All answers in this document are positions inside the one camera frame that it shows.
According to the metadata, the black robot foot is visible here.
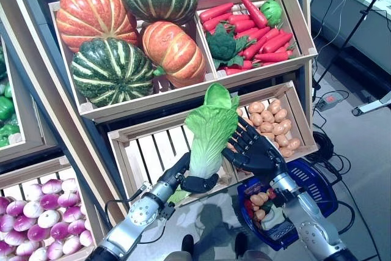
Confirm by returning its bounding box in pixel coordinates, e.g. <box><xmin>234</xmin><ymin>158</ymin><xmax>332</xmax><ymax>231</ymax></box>
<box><xmin>181</xmin><ymin>233</ymin><xmax>195</xmax><ymax>254</ymax></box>
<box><xmin>235</xmin><ymin>232</ymin><xmax>249</xmax><ymax>252</ymax></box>

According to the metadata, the purple white onion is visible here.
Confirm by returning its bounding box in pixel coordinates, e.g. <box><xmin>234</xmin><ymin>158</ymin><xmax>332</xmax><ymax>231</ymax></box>
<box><xmin>46</xmin><ymin>241</ymin><xmax>64</xmax><ymax>260</ymax></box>
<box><xmin>62</xmin><ymin>205</ymin><xmax>82</xmax><ymax>224</ymax></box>
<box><xmin>23</xmin><ymin>201</ymin><xmax>45</xmax><ymax>219</ymax></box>
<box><xmin>67</xmin><ymin>219</ymin><xmax>86</xmax><ymax>237</ymax></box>
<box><xmin>62</xmin><ymin>235</ymin><xmax>82</xmax><ymax>255</ymax></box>
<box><xmin>57</xmin><ymin>192</ymin><xmax>77</xmax><ymax>208</ymax></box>
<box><xmin>41</xmin><ymin>178</ymin><xmax>64</xmax><ymax>194</ymax></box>
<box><xmin>0</xmin><ymin>197</ymin><xmax>12</xmax><ymax>215</ymax></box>
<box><xmin>39</xmin><ymin>193</ymin><xmax>60</xmax><ymax>210</ymax></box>
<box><xmin>5</xmin><ymin>200</ymin><xmax>27</xmax><ymax>218</ymax></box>
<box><xmin>79</xmin><ymin>229</ymin><xmax>94</xmax><ymax>247</ymax></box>
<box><xmin>37</xmin><ymin>210</ymin><xmax>61</xmax><ymax>229</ymax></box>
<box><xmin>23</xmin><ymin>183</ymin><xmax>43</xmax><ymax>202</ymax></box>
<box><xmin>60</xmin><ymin>177</ymin><xmax>79</xmax><ymax>194</ymax></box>
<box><xmin>49</xmin><ymin>222</ymin><xmax>70</xmax><ymax>241</ymax></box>

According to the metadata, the white long counter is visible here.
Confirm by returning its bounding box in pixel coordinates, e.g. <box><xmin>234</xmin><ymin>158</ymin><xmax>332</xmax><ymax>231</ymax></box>
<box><xmin>310</xmin><ymin>0</ymin><xmax>391</xmax><ymax>75</ymax></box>

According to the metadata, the right black robot foot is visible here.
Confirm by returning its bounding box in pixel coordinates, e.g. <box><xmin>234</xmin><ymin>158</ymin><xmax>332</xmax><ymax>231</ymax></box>
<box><xmin>235</xmin><ymin>232</ymin><xmax>249</xmax><ymax>252</ymax></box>

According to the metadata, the left black robot foot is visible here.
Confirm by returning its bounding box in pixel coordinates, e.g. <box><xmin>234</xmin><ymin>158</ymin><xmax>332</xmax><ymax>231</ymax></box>
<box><xmin>181</xmin><ymin>233</ymin><xmax>195</xmax><ymax>254</ymax></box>

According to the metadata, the large orange pumpkin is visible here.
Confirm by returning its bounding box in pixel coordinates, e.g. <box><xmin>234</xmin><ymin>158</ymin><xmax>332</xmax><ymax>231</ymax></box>
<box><xmin>56</xmin><ymin>0</ymin><xmax>140</xmax><ymax>53</ymax></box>

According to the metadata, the dark green broccoli head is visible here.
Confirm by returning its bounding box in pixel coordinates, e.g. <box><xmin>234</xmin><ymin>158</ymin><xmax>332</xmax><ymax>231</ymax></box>
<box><xmin>0</xmin><ymin>53</ymin><xmax>9</xmax><ymax>80</ymax></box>
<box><xmin>206</xmin><ymin>24</ymin><xmax>245</xmax><ymax>69</ymax></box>

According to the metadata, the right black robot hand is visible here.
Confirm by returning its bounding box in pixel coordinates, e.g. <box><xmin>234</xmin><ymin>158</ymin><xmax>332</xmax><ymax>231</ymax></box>
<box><xmin>221</xmin><ymin>116</ymin><xmax>288</xmax><ymax>180</ymax></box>

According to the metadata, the black tripod stand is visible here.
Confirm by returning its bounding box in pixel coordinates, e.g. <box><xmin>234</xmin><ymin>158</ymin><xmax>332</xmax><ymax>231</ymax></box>
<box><xmin>311</xmin><ymin>0</ymin><xmax>391</xmax><ymax>103</ymax></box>

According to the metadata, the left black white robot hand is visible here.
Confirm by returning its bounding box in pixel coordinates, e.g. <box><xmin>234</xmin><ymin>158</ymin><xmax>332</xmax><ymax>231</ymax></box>
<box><xmin>157</xmin><ymin>152</ymin><xmax>220</xmax><ymax>195</ymax></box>

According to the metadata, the wooden display shelf frame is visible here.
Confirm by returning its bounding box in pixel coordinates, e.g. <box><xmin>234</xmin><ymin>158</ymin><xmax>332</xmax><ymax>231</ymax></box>
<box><xmin>0</xmin><ymin>0</ymin><xmax>101</xmax><ymax>261</ymax></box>
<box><xmin>0</xmin><ymin>0</ymin><xmax>315</xmax><ymax>228</ymax></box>

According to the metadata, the green bell pepper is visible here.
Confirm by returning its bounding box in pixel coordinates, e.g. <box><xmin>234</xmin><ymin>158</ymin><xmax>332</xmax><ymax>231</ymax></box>
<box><xmin>0</xmin><ymin>95</ymin><xmax>15</xmax><ymax>121</ymax></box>
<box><xmin>0</xmin><ymin>123</ymin><xmax>21</xmax><ymax>145</ymax></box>

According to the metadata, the wooden slat crate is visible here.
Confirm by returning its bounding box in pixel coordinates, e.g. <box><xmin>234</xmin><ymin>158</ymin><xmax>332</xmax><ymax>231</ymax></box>
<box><xmin>107</xmin><ymin>111</ymin><xmax>242</xmax><ymax>213</ymax></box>
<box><xmin>48</xmin><ymin>0</ymin><xmax>218</xmax><ymax>117</ymax></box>
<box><xmin>194</xmin><ymin>0</ymin><xmax>318</xmax><ymax>80</ymax></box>
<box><xmin>232</xmin><ymin>79</ymin><xmax>320</xmax><ymax>182</ymax></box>
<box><xmin>0</xmin><ymin>155</ymin><xmax>95</xmax><ymax>261</ymax></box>
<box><xmin>0</xmin><ymin>33</ymin><xmax>46</xmax><ymax>152</ymax></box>

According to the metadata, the grey power strip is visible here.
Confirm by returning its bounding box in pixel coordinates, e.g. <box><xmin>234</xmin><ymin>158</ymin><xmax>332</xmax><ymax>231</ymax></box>
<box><xmin>316</xmin><ymin>91</ymin><xmax>349</xmax><ymax>112</ymax></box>

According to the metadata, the green white napa cabbage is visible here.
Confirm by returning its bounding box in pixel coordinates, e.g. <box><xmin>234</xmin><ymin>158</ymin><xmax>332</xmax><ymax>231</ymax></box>
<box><xmin>184</xmin><ymin>83</ymin><xmax>241</xmax><ymax>180</ymax></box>
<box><xmin>259</xmin><ymin>205</ymin><xmax>290</xmax><ymax>231</ymax></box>
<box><xmin>167</xmin><ymin>188</ymin><xmax>192</xmax><ymax>204</ymax></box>

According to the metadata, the right silver robot leg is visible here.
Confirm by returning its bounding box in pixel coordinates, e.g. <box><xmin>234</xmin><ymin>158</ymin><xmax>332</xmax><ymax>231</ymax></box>
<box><xmin>241</xmin><ymin>250</ymin><xmax>269</xmax><ymax>261</ymax></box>

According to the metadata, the small orange pumpkin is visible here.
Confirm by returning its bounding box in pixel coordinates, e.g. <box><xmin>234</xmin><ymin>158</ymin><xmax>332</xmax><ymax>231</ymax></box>
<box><xmin>142</xmin><ymin>21</ymin><xmax>208</xmax><ymax>89</ymax></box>

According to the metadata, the silver robot leg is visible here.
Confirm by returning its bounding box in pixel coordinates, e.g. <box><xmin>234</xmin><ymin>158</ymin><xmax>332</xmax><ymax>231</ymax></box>
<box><xmin>169</xmin><ymin>250</ymin><xmax>196</xmax><ymax>261</ymax></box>
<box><xmin>241</xmin><ymin>250</ymin><xmax>269</xmax><ymax>261</ymax></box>

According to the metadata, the left silver robot leg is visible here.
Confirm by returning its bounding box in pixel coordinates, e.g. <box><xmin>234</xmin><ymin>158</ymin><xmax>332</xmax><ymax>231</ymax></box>
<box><xmin>169</xmin><ymin>250</ymin><xmax>196</xmax><ymax>261</ymax></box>

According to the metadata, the white stand base with caster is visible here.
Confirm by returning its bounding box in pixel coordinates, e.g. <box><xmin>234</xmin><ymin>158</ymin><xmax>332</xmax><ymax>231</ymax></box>
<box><xmin>351</xmin><ymin>91</ymin><xmax>391</xmax><ymax>117</ymax></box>

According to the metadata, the blue plastic shopping basket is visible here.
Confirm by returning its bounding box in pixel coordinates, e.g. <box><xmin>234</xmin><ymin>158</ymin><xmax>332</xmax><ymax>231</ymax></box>
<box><xmin>236</xmin><ymin>158</ymin><xmax>339</xmax><ymax>251</ymax></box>

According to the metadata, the coiled black cable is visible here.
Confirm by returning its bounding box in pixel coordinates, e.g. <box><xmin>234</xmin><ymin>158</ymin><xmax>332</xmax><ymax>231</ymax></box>
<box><xmin>305</xmin><ymin>131</ymin><xmax>357</xmax><ymax>179</ymax></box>

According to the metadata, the light green lettuce head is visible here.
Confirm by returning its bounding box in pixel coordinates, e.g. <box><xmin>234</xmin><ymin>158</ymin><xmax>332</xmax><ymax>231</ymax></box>
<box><xmin>259</xmin><ymin>0</ymin><xmax>283</xmax><ymax>28</ymax></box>

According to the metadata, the orange red carrot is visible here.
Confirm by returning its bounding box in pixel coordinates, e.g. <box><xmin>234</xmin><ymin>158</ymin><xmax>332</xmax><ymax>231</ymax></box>
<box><xmin>227</xmin><ymin>13</ymin><xmax>253</xmax><ymax>25</ymax></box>
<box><xmin>243</xmin><ymin>30</ymin><xmax>280</xmax><ymax>62</ymax></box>
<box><xmin>261</xmin><ymin>32</ymin><xmax>294</xmax><ymax>54</ymax></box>
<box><xmin>253</xmin><ymin>51</ymin><xmax>290</xmax><ymax>63</ymax></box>
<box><xmin>202</xmin><ymin>12</ymin><xmax>233</xmax><ymax>32</ymax></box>
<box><xmin>199</xmin><ymin>1</ymin><xmax>235</xmax><ymax>23</ymax></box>
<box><xmin>239</xmin><ymin>0</ymin><xmax>269</xmax><ymax>29</ymax></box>
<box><xmin>233</xmin><ymin>19</ymin><xmax>257</xmax><ymax>34</ymax></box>

